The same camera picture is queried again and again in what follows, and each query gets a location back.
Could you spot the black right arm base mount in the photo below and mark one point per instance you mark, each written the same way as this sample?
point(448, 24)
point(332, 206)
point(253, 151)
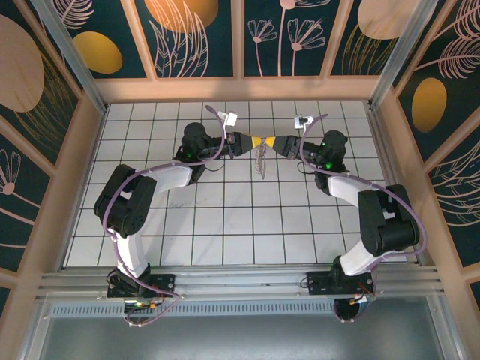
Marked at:
point(318, 281)

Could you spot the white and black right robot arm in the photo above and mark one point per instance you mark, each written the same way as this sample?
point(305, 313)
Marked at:
point(345, 189)

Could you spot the clear plastic zip bag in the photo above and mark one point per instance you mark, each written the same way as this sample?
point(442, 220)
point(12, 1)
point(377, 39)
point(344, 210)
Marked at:
point(261, 165)

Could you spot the aluminium frame post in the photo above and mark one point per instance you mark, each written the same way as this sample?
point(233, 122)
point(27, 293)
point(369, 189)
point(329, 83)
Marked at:
point(405, 48)
point(71, 56)

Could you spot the long aluminium base rail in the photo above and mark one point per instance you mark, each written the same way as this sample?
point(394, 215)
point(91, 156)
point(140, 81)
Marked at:
point(240, 281)

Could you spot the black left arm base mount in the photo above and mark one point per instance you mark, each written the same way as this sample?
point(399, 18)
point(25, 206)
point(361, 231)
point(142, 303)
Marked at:
point(161, 283)

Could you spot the grey sheet metal panel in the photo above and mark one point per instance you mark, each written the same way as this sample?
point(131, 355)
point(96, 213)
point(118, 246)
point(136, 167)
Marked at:
point(240, 341)

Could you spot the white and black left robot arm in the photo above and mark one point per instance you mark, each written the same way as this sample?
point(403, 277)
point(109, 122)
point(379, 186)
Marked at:
point(168, 180)

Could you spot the aluminium side rail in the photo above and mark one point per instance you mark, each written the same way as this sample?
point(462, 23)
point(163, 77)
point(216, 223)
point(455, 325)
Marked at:
point(390, 150)

